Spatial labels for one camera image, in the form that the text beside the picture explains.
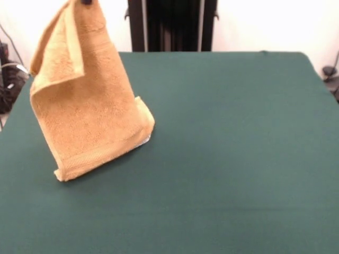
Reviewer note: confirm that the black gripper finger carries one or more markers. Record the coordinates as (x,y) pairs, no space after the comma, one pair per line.
(87,2)

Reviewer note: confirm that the tan terry towel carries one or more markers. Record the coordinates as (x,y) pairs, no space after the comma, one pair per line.
(87,111)

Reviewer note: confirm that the small black box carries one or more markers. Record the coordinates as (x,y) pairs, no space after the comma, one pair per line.
(4,53)

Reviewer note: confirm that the black stand base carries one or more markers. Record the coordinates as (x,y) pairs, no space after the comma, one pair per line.
(331,76)
(10,90)

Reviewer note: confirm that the dark green table cloth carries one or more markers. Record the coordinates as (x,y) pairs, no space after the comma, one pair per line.
(212,172)

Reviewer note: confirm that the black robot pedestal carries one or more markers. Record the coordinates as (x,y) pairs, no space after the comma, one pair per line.
(180,26)

